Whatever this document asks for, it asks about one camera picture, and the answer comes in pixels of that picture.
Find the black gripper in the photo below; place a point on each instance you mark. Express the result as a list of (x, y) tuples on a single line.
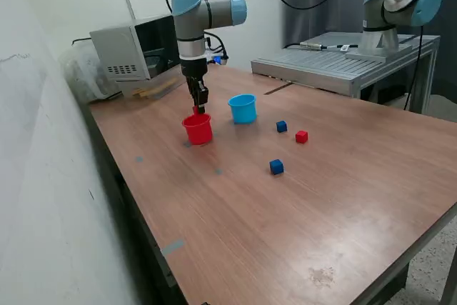
[(193, 69)]

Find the red cube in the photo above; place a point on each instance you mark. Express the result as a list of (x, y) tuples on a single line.
[(195, 110), (301, 137)]

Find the blue cube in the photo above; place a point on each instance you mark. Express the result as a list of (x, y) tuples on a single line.
[(276, 167), (281, 126)]

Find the aluminium robot base table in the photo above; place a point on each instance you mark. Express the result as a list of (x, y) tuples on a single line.
[(321, 65)]

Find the silver blue UR5e robot arm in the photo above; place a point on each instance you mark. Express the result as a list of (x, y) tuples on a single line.
[(221, 8)]

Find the clear plastic box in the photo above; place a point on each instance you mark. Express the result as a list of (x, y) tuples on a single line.
[(168, 81)]

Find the red cup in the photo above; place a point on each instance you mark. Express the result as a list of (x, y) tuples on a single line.
[(197, 133)]

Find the wooden sticks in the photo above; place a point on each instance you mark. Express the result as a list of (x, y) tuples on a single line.
[(157, 88)]

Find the blue cup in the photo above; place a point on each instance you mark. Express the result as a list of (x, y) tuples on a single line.
[(243, 112)]

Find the silver microwave oven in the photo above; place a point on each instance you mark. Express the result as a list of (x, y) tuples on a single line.
[(114, 48)]

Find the thin white rod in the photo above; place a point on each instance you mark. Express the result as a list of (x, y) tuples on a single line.
[(129, 3)]

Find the long grey tape strip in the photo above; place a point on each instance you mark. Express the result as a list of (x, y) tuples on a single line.
[(172, 247)]

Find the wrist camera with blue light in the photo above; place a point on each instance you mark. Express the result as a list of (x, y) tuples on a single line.
[(218, 59)]

